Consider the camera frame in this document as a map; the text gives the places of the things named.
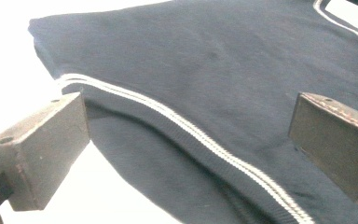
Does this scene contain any navy knit vest white trim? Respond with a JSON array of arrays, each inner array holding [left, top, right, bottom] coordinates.
[[27, 0, 358, 224]]

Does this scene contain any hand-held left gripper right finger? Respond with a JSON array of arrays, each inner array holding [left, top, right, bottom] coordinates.
[[287, 91, 358, 205]]

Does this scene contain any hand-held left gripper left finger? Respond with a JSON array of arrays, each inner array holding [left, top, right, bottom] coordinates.
[[0, 91, 91, 212]]

